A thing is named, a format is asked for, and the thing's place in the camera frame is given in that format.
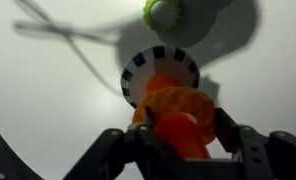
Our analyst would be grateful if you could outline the orange post checkered base stand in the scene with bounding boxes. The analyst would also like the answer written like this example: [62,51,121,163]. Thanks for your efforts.
[120,44,212,160]

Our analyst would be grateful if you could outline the orange stacking ring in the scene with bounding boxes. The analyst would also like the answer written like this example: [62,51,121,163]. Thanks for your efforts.
[131,86,217,146]

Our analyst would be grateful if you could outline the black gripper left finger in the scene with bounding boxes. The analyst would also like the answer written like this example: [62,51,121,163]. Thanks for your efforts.
[62,107,186,180]

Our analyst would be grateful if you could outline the yellow-green stacking ring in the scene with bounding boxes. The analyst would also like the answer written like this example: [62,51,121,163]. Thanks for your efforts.
[142,0,183,34]

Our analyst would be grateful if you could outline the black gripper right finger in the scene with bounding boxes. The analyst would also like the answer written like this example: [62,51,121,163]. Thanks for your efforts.
[217,107,296,180]

